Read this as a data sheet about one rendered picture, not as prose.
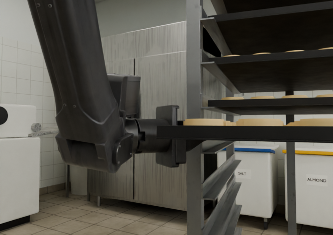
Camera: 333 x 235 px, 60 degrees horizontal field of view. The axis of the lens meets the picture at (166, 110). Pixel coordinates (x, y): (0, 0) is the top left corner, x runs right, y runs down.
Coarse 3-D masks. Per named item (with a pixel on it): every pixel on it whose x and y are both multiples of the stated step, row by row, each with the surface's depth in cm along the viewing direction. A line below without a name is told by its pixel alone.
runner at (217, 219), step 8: (232, 184) 107; (240, 184) 112; (224, 192) 88; (232, 192) 99; (224, 200) 86; (232, 200) 89; (216, 208) 72; (224, 208) 80; (216, 216) 72; (224, 216) 74; (208, 224) 62; (216, 224) 68; (224, 224) 68; (208, 232) 62; (216, 232) 63
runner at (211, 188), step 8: (232, 160) 108; (240, 160) 115; (224, 168) 87; (232, 168) 95; (216, 176) 73; (224, 176) 80; (208, 184) 63; (216, 184) 69; (224, 184) 69; (208, 192) 61; (216, 192) 61
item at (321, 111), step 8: (208, 104) 60; (216, 104) 59; (224, 104) 59; (232, 104) 58; (240, 104) 58; (248, 104) 57; (256, 104) 57; (264, 104) 56; (272, 104) 56; (280, 104) 55; (288, 104) 55; (296, 104) 54; (304, 104) 54; (312, 104) 53; (320, 104) 53; (328, 104) 52; (232, 112) 86; (240, 112) 86; (248, 112) 86; (256, 112) 86; (264, 112) 86; (272, 112) 86; (280, 112) 86; (288, 112) 86; (296, 112) 86; (304, 112) 86; (312, 112) 86; (320, 112) 86; (328, 112) 86
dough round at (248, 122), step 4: (240, 120) 32; (244, 120) 31; (248, 120) 30; (252, 120) 30; (256, 120) 30; (260, 120) 30; (264, 120) 30; (268, 120) 30; (272, 120) 30; (276, 120) 30; (280, 120) 31; (236, 124) 32; (240, 124) 31; (244, 124) 31; (248, 124) 30; (252, 124) 30; (256, 124) 30; (260, 124) 30; (264, 124) 30; (268, 124) 30; (272, 124) 30; (276, 124) 30; (280, 124) 30
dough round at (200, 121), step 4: (188, 120) 33; (192, 120) 32; (196, 120) 32; (200, 120) 32; (204, 120) 32; (208, 120) 32; (212, 120) 32; (216, 120) 32; (220, 120) 33; (184, 124) 34; (188, 124) 33; (192, 124) 32; (196, 124) 32; (200, 124) 32; (204, 124) 32; (208, 124) 32; (212, 124) 32; (216, 124) 32; (220, 124) 32; (224, 124) 33
